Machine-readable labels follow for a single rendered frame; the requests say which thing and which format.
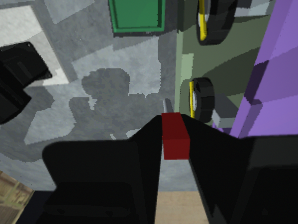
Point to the small trolley with purple deck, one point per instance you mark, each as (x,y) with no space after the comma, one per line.
(270,102)

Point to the red-headed pin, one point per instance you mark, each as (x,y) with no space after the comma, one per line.
(176,140)

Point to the dark green ramp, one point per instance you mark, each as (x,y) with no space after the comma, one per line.
(228,65)

